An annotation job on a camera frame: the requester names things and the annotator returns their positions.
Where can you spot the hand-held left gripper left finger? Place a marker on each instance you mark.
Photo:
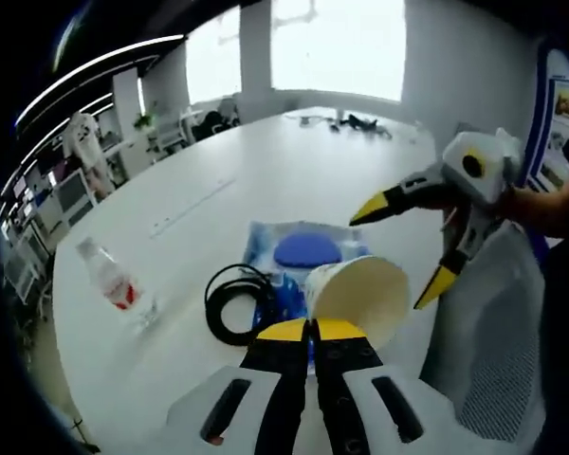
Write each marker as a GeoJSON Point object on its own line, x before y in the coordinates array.
{"type": "Point", "coordinates": [275, 393]}

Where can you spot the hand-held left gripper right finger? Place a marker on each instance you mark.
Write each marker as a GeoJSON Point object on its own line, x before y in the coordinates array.
{"type": "Point", "coordinates": [355, 393]}

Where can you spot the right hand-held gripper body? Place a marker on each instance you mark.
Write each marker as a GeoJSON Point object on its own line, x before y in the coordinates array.
{"type": "Point", "coordinates": [483, 170]}

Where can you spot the white paper cup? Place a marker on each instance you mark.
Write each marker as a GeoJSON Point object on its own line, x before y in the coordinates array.
{"type": "Point", "coordinates": [360, 294]}

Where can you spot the blue patterned tissue packet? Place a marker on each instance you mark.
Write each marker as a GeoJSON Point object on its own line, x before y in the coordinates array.
{"type": "Point", "coordinates": [289, 294]}

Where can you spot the clear bag with blue disc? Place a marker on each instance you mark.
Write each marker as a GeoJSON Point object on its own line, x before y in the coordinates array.
{"type": "Point", "coordinates": [308, 244]}

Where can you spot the clear plastic bottle red label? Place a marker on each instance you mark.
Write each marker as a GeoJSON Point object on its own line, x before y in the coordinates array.
{"type": "Point", "coordinates": [116, 282]}

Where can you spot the person's right hand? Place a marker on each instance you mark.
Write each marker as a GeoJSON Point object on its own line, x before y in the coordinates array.
{"type": "Point", "coordinates": [521, 204]}

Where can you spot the grey mesh office chair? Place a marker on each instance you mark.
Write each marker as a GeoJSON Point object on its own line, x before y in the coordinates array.
{"type": "Point", "coordinates": [498, 332]}

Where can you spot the white table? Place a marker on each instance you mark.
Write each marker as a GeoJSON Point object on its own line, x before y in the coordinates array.
{"type": "Point", "coordinates": [265, 180]}

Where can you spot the person's black shirt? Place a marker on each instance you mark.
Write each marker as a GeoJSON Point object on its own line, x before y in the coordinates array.
{"type": "Point", "coordinates": [566, 332]}

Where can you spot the black office chair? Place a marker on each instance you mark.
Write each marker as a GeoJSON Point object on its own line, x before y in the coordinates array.
{"type": "Point", "coordinates": [215, 121]}

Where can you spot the green potted plant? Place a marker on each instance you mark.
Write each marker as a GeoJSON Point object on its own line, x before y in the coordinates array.
{"type": "Point", "coordinates": [144, 119]}

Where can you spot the long ceiling light strip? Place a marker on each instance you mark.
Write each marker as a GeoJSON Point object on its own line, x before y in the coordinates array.
{"type": "Point", "coordinates": [99, 61]}

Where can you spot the blue white wall poster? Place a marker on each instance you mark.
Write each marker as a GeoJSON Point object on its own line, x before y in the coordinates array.
{"type": "Point", "coordinates": [559, 128]}

